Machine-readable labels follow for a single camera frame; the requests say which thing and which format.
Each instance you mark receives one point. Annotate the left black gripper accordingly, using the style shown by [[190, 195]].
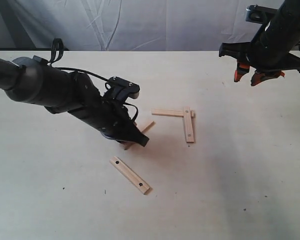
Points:
[[109, 116]]

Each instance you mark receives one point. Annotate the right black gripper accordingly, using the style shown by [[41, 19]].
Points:
[[242, 53]]

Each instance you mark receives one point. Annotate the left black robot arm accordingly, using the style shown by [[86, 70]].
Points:
[[70, 90]]

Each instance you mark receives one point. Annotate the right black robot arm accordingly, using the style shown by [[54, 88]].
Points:
[[269, 51]]

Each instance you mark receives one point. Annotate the white backdrop curtain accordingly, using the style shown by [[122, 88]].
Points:
[[127, 25]]

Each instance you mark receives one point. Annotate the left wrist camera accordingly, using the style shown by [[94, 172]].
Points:
[[120, 89]]

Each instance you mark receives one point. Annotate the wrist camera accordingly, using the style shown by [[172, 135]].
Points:
[[120, 89], [259, 14]]

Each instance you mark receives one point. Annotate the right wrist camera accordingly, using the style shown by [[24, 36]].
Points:
[[259, 14]]

